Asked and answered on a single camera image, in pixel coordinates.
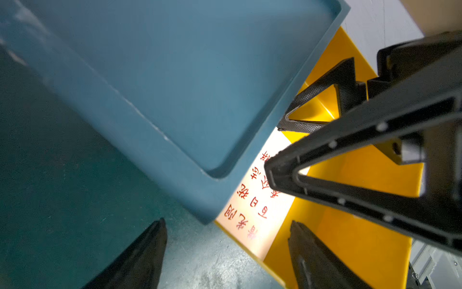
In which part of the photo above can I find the teal drawer cabinet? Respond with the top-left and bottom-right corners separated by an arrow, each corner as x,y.
1,1 -> 350,223

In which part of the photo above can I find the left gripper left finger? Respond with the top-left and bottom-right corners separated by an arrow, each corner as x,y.
84,218 -> 167,289

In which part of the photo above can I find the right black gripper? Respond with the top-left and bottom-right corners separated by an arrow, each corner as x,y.
265,30 -> 462,254

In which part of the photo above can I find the beige postcard small red text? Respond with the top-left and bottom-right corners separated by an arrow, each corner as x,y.
215,130 -> 315,262

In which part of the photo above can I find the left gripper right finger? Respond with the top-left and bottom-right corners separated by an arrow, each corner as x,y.
288,221 -> 371,289

